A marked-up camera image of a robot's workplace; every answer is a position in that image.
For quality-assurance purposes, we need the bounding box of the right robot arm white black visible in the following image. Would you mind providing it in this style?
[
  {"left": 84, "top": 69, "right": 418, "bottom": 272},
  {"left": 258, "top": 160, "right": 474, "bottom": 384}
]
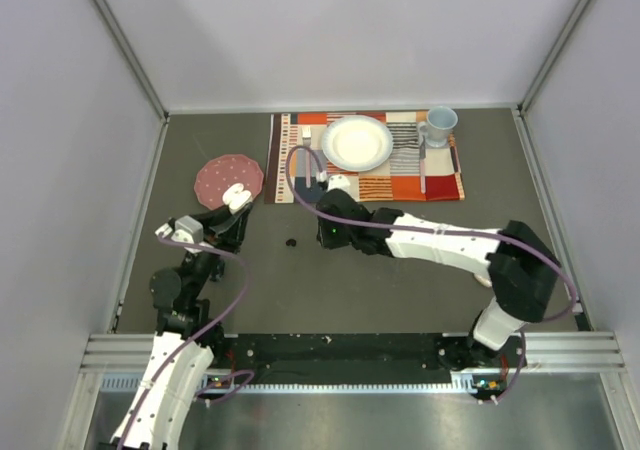
[{"left": 316, "top": 189, "right": 559, "bottom": 370}]

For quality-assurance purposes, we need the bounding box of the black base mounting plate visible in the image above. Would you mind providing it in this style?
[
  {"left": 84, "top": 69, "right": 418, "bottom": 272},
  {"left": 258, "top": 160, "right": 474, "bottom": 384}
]
[{"left": 219, "top": 332, "right": 476, "bottom": 386}]

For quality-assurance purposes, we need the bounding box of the light blue mug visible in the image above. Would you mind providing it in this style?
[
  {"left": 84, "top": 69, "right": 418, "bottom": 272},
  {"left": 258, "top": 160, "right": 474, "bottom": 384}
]
[{"left": 417, "top": 106, "right": 459, "bottom": 148}]

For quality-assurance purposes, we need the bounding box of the colourful patchwork placemat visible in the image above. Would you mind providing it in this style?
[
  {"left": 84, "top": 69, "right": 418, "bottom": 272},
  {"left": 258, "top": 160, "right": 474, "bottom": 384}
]
[{"left": 263, "top": 110, "right": 465, "bottom": 204}]

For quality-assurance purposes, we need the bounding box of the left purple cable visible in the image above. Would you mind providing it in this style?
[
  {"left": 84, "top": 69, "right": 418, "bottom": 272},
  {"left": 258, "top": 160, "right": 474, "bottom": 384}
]
[{"left": 112, "top": 224, "right": 256, "bottom": 450}]

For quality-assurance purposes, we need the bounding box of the pink beige earbud charging case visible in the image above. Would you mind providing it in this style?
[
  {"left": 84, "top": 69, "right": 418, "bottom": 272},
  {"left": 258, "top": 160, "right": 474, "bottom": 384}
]
[{"left": 474, "top": 275, "right": 492, "bottom": 288}]

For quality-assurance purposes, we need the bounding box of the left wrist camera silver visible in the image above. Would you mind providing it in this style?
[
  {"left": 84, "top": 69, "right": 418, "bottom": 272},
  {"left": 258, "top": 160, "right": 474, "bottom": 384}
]
[{"left": 171, "top": 215, "right": 204, "bottom": 244}]

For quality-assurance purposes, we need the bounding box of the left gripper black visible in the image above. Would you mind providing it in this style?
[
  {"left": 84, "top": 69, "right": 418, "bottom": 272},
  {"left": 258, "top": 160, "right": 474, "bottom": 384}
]
[{"left": 182, "top": 196, "right": 252, "bottom": 297}]

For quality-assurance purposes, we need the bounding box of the pink dotted plate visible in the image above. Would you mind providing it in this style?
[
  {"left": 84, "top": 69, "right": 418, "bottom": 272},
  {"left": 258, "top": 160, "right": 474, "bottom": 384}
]
[{"left": 194, "top": 154, "right": 264, "bottom": 210}]

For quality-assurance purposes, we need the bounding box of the white earbud charging case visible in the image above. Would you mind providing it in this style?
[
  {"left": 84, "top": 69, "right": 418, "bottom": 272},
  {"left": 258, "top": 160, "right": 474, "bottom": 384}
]
[{"left": 222, "top": 183, "right": 253, "bottom": 214}]

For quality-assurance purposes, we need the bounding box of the white plate blue rim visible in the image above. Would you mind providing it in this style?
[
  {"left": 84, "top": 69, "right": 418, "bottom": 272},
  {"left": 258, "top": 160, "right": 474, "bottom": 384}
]
[{"left": 321, "top": 115, "right": 393, "bottom": 172}]

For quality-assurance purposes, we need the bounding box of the knife with pink handle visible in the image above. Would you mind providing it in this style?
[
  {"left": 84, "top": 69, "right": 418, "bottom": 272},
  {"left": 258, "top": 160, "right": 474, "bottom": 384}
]
[{"left": 419, "top": 136, "right": 427, "bottom": 195}]

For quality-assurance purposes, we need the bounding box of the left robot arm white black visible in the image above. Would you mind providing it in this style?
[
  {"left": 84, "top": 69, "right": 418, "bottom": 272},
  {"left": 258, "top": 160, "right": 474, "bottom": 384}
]
[{"left": 98, "top": 185, "right": 253, "bottom": 449}]

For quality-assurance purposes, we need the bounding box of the fork with pink handle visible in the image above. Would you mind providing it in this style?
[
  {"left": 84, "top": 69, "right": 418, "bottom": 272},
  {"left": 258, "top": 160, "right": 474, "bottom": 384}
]
[{"left": 302, "top": 125, "right": 312, "bottom": 189}]

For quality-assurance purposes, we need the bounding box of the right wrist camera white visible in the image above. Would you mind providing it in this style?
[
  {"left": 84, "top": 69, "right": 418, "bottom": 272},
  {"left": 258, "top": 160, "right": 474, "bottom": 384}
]
[{"left": 316, "top": 171, "right": 351, "bottom": 193}]

